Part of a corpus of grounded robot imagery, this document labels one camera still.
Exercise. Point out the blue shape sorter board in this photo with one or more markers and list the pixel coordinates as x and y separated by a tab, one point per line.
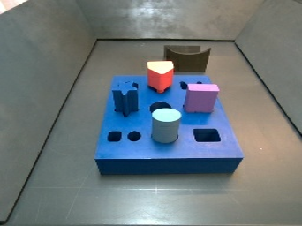
205	149

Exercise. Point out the black curved fixture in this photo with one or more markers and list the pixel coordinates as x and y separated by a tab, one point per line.
189	58

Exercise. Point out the light blue cylinder block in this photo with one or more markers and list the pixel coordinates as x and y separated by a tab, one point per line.
166	120

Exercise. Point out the dark blue star block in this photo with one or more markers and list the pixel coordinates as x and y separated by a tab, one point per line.
126	98

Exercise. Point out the purple rectangular block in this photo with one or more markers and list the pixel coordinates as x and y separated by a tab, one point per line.
201	97

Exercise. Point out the red white-topped triangular block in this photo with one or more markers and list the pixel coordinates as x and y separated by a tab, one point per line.
160	75

